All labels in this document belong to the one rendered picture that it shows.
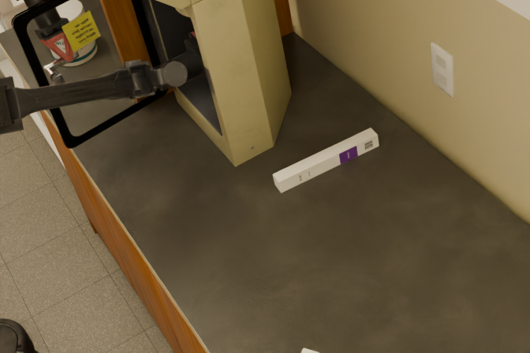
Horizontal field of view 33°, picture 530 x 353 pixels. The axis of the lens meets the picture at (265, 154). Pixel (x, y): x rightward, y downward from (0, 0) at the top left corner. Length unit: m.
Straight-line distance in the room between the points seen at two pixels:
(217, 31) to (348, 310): 0.64
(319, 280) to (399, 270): 0.17
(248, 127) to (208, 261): 0.34
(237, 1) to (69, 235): 1.79
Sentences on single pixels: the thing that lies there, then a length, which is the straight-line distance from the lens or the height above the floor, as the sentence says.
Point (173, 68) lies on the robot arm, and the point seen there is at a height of 1.24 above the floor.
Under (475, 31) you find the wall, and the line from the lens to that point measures 1.82.
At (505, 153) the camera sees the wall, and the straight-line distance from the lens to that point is 1.94.
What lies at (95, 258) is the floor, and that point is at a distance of 3.37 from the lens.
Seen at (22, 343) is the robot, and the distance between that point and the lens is 2.92.
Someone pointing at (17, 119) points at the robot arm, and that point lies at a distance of 1.83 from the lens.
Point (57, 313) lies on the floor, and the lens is 3.27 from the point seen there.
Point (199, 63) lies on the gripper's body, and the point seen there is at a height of 1.19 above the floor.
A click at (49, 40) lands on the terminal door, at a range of 2.10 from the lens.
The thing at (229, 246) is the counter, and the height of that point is 0.94.
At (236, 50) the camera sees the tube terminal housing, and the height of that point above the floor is 1.25.
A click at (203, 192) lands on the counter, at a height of 0.94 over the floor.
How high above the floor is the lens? 2.40
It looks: 43 degrees down
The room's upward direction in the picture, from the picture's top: 13 degrees counter-clockwise
